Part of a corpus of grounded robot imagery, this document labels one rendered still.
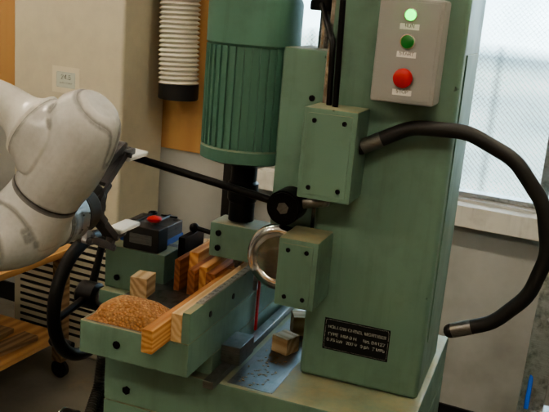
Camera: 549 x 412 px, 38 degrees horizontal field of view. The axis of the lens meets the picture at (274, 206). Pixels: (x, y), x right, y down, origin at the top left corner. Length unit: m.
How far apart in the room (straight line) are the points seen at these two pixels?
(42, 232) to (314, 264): 0.44
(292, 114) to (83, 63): 1.75
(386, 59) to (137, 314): 0.59
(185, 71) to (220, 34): 1.55
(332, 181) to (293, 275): 0.17
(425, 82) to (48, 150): 0.57
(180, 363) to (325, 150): 0.43
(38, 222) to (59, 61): 2.03
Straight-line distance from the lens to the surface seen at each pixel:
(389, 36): 1.25
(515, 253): 2.82
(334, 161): 1.27
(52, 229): 1.17
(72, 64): 3.11
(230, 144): 1.45
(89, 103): 1.09
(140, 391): 1.51
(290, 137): 1.42
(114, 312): 1.39
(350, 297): 1.40
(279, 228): 1.38
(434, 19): 1.24
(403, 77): 1.24
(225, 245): 1.54
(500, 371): 2.96
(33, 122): 1.12
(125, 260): 1.61
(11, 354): 3.00
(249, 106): 1.42
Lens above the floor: 1.45
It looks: 14 degrees down
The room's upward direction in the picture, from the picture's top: 5 degrees clockwise
